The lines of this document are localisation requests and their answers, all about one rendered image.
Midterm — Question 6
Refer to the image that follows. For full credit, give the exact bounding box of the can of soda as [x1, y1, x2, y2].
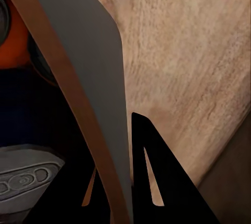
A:
[0, 69, 72, 222]
[0, 0, 37, 73]
[27, 35, 60, 89]

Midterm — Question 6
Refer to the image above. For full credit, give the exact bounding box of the trash can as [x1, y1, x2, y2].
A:
[0, 0, 134, 224]

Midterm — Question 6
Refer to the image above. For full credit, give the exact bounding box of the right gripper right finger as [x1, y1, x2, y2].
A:
[131, 113, 221, 224]

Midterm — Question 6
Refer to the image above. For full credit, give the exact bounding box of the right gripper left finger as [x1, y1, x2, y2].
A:
[22, 138, 111, 224]

